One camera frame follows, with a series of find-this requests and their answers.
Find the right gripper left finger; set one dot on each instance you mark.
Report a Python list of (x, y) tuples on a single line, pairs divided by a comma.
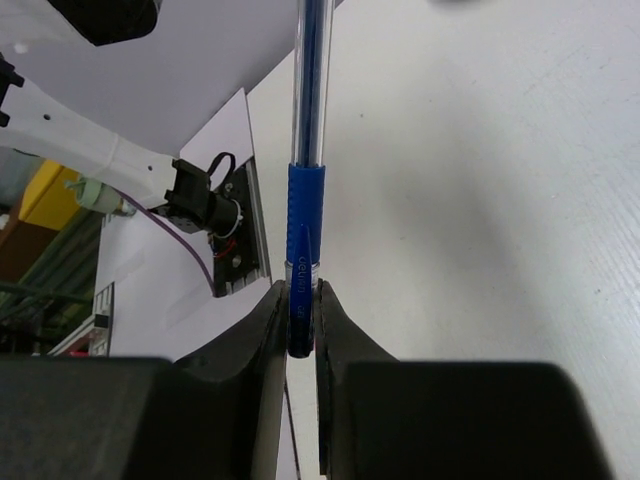
[(213, 414)]

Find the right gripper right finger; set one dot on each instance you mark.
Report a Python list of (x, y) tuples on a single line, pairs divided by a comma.
[(383, 418)]

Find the blue pen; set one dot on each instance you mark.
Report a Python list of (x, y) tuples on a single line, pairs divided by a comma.
[(306, 172)]

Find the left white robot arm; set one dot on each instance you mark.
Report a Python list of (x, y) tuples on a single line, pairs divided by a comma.
[(37, 123)]

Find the pale green white bottle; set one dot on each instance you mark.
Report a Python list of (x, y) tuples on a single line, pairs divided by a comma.
[(99, 197)]

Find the yellow box background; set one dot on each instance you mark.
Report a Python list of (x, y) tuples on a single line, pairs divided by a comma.
[(46, 201)]

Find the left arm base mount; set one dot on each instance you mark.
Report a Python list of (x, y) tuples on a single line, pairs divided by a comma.
[(217, 201)]

